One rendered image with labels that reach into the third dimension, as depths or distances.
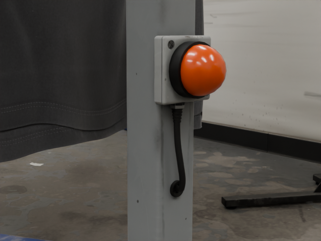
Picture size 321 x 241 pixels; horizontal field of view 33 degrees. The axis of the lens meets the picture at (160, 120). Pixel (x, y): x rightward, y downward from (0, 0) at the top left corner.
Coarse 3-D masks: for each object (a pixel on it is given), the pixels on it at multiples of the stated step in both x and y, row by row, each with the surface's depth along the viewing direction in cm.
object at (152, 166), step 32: (128, 0) 41; (160, 0) 39; (192, 0) 41; (128, 32) 42; (160, 32) 39; (192, 32) 42; (128, 64) 42; (160, 64) 39; (128, 96) 43; (160, 96) 39; (128, 128) 43; (160, 128) 41; (192, 128) 43; (128, 160) 44; (160, 160) 41; (192, 160) 43; (128, 192) 44; (160, 192) 41; (192, 192) 44; (128, 224) 44; (160, 224) 42; (192, 224) 44
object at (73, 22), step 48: (0, 0) 62; (48, 0) 65; (96, 0) 70; (0, 48) 63; (48, 48) 66; (96, 48) 71; (0, 96) 64; (48, 96) 67; (96, 96) 72; (0, 144) 65; (48, 144) 68
